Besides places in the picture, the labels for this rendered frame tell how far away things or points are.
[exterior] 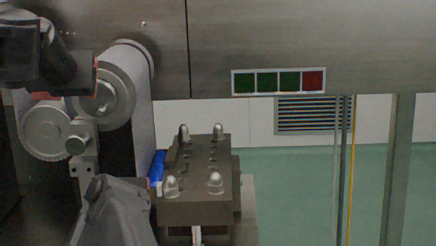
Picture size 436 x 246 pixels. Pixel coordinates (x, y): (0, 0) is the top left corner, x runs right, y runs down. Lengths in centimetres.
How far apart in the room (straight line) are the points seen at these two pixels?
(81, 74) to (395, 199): 120
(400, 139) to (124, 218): 116
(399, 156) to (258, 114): 226
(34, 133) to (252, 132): 289
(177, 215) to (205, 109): 277
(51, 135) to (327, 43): 72
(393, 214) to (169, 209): 91
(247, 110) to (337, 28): 252
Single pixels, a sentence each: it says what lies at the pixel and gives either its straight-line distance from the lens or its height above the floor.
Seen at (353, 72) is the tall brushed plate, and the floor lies 120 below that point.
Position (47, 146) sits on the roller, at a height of 114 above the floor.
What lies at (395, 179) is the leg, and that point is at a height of 81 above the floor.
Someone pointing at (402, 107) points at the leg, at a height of 105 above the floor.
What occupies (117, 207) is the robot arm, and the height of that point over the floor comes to 121.
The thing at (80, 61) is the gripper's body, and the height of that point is 136.
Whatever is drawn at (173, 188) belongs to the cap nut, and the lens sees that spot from 104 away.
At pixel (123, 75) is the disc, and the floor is 129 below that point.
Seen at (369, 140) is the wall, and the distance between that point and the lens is 402.
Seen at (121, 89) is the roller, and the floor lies 127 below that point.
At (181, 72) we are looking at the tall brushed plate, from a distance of 131.
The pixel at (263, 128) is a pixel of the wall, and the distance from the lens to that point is 384.
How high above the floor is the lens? 151
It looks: 19 degrees down
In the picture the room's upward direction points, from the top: 2 degrees counter-clockwise
